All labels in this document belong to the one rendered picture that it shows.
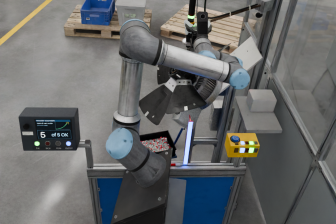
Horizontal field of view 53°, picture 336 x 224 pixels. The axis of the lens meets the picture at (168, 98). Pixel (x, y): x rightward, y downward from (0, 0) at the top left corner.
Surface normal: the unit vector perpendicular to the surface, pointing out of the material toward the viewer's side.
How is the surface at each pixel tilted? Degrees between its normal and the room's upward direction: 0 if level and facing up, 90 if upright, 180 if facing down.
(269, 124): 0
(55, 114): 15
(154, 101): 51
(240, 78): 78
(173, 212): 0
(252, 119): 0
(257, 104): 90
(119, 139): 40
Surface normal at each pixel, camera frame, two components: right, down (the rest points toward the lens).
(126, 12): -0.04, 0.69
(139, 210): -0.62, -0.66
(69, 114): 0.04, -0.92
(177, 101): -0.22, -0.72
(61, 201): 0.06, -0.79
